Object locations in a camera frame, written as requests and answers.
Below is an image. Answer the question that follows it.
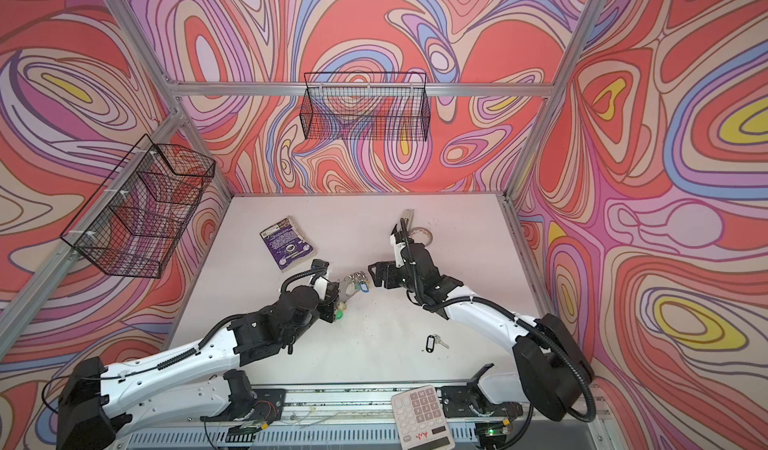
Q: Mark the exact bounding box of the large keyring with coloured keys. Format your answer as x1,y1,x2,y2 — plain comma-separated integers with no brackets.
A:
334,272,371,320

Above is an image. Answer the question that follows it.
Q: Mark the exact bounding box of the key with black tag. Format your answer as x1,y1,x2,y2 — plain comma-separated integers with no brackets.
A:
425,334,450,353

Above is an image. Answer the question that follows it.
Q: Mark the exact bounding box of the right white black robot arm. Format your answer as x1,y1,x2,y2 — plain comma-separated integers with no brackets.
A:
368,243,597,423

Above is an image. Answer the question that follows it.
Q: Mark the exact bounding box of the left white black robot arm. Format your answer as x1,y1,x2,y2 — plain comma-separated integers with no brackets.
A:
55,259,339,449

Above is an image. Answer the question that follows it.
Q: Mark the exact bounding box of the clear tape roll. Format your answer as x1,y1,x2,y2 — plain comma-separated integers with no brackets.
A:
409,227,434,247

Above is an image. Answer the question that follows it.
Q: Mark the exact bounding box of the silver black stapler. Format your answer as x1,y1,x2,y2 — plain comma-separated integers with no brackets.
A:
396,209,414,234

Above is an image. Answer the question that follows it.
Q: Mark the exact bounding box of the white pink calculator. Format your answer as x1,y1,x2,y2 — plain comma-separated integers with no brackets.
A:
390,385,455,450

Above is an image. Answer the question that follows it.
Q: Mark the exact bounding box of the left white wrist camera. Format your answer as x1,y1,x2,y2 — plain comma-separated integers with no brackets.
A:
310,259,331,301

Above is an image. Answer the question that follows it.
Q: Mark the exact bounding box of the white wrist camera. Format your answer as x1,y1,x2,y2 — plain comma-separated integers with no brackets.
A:
390,217,411,268
310,259,331,301

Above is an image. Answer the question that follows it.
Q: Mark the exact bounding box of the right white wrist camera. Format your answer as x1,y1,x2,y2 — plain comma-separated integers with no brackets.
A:
390,217,411,268

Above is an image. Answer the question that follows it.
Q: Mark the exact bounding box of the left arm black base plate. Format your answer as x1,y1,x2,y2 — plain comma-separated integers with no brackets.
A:
200,388,287,424

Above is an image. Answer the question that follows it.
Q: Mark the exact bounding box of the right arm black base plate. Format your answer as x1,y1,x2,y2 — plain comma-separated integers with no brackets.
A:
436,384,524,420

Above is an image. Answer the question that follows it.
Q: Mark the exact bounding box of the black wire basket on back wall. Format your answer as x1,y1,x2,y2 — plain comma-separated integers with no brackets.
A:
299,70,431,142

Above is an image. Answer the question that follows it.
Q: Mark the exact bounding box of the black wire basket on wall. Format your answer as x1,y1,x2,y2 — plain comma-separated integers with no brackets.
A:
60,135,216,279
299,70,431,142

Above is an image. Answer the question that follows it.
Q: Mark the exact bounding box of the black wire basket on left wall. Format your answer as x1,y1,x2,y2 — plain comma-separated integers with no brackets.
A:
60,135,216,279

